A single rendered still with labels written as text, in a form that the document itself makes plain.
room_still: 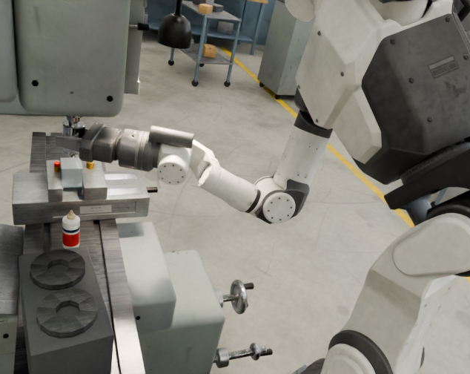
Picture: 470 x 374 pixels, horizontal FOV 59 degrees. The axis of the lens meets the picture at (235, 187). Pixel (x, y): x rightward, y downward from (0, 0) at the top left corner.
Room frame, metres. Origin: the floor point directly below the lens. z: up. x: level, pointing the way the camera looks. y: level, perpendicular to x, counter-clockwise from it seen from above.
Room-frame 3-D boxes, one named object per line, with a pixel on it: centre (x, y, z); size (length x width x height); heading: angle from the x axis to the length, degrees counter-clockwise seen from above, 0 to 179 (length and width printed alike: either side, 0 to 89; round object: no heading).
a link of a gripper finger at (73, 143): (0.78, 0.37, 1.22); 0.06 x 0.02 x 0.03; 96
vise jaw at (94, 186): (0.98, 0.39, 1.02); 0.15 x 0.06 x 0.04; 29
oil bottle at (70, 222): (0.79, 0.37, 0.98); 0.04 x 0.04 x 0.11
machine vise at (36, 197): (0.96, 0.42, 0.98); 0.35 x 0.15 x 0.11; 119
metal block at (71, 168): (0.95, 0.44, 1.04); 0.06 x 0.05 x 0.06; 29
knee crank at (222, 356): (0.93, -0.16, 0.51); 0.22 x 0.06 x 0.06; 117
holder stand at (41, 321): (0.48, 0.24, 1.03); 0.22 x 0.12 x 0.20; 34
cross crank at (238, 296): (1.04, -0.07, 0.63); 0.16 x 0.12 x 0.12; 117
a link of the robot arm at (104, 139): (0.82, 0.28, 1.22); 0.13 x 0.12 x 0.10; 5
